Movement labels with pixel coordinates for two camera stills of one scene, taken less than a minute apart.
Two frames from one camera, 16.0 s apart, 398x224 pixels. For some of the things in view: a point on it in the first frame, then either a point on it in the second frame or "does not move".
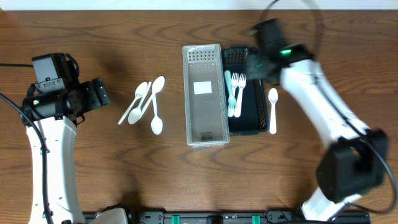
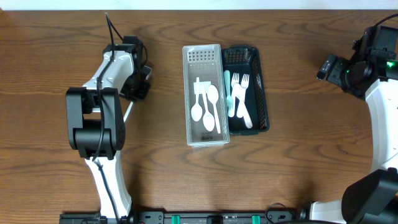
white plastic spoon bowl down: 134,116 → 196,111
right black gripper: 254,69 → 337,70
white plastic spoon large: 157,86 → 213,95
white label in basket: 203,88 does not move
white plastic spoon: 157,125 → 208,121
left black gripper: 101,91 → 137,88
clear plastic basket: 206,96 does not move
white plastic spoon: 273,96 → 237,92
